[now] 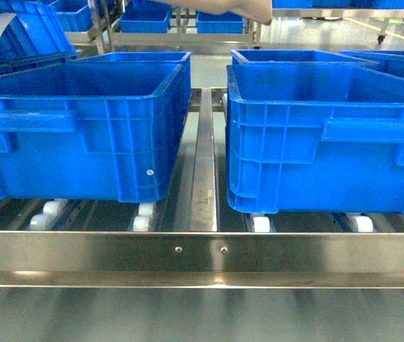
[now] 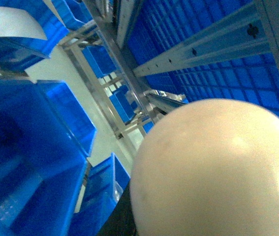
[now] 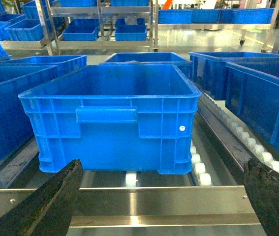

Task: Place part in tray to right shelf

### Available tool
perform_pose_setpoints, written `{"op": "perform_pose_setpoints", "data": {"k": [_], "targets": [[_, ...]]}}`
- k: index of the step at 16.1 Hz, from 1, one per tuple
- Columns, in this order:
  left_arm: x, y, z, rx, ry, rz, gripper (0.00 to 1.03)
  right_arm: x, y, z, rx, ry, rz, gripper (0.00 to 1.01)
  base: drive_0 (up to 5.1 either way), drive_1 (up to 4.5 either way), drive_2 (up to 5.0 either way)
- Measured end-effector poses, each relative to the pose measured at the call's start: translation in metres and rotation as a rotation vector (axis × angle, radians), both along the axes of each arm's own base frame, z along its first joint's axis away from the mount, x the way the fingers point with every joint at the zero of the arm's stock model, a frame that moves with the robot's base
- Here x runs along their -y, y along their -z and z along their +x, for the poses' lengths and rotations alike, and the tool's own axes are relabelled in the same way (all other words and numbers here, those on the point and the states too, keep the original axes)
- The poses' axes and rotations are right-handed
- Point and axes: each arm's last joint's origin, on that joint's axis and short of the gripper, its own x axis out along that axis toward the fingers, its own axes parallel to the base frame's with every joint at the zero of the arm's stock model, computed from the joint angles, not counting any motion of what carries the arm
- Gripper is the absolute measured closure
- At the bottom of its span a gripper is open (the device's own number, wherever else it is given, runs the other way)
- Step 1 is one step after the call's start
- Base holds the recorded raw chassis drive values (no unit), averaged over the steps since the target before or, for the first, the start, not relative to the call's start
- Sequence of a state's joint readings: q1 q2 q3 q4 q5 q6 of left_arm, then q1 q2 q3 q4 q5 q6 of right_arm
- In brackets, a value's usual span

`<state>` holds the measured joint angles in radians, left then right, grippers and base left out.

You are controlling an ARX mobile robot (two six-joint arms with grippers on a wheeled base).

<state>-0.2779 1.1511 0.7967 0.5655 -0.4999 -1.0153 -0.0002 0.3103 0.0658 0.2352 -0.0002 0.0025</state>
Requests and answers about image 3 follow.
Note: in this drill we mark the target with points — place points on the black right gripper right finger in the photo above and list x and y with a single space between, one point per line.
262 188

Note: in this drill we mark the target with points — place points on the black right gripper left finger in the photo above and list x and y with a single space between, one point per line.
49 209

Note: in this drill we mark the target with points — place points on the blue plastic bin left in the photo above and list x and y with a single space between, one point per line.
15 126

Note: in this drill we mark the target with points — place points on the blue plastic bin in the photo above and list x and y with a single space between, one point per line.
252 95
115 117
15 126

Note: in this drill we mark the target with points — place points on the blue plastic bin right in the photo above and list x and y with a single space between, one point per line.
252 95

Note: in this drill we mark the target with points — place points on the blue plastic bin centre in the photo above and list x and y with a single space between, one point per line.
115 117

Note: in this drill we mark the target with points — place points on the blue bin behind right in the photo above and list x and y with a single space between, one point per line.
209 71

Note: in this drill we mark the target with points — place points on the blue bin behind left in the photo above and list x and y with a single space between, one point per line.
65 63

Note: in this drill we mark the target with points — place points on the blue bin behind centre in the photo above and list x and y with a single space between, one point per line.
183 64

